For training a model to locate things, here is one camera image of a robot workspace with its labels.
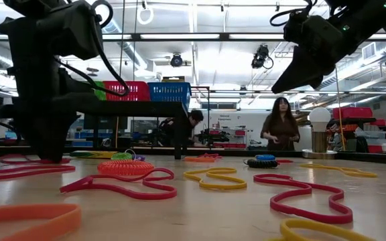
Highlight overhead LED light bar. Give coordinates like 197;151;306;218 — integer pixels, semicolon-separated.
0;32;386;42

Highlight table lamp with white bulb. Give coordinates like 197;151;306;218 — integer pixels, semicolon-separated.
302;106;338;160

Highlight white ceiling vent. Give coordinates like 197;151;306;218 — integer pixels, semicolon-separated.
361;42;377;61

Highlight shelf with red bins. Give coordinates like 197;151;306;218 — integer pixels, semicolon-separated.
212;127;247;150

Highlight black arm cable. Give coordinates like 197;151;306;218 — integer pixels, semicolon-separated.
54;0;131;98
268;0;315;28

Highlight large red storage bin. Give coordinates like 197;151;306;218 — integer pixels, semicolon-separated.
332;106;374;121

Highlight person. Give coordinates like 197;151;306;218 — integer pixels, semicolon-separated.
260;96;301;151
157;109;204;148

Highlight round black ceiling spotlight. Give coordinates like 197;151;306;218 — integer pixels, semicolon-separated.
170;53;184;68

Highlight green plastic basket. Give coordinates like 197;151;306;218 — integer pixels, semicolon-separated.
94;81;107;101

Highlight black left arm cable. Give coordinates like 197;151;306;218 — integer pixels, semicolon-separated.
54;0;131;98

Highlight orange coil keychain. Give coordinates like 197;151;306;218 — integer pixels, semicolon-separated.
97;159;155;177

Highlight yellow hanging cord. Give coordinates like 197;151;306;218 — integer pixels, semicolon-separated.
332;65;346;151

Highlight red plastic basket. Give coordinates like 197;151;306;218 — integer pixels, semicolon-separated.
103;80;151;102

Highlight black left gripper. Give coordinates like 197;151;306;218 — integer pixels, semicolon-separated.
0;0;104;163

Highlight white plastic container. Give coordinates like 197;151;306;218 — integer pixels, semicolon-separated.
354;127;386;140

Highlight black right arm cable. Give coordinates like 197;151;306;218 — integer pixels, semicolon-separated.
268;0;315;28

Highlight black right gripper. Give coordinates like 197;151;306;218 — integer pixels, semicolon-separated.
270;13;352;94

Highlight small green coil keychain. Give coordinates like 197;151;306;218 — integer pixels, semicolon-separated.
111;149;137;161

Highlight blue and black bands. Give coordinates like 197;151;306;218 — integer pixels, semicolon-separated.
244;158;279;169

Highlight blue plastic basket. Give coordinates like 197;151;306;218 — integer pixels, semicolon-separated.
147;82;192;110

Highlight orange rubber band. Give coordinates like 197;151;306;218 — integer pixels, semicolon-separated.
0;203;82;241
183;156;216;163

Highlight black metal riser shelf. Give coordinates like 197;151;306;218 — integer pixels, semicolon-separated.
75;100;189;160

